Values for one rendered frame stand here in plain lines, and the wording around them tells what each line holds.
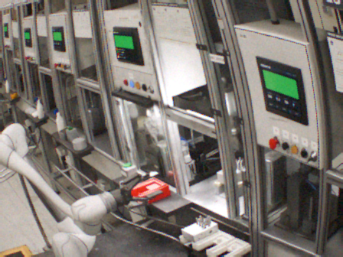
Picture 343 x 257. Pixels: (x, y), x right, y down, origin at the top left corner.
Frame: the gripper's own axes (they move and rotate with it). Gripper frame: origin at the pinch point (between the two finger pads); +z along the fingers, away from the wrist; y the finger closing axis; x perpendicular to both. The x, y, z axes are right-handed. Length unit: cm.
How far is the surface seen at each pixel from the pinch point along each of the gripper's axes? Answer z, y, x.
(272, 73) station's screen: 18, 53, -68
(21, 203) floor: -24, -112, 276
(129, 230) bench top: 0, -44, 45
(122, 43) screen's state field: 18, 52, 41
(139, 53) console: 19, 47, 27
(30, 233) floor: -40, -112, 208
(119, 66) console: 21, 37, 54
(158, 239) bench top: 6, -44, 25
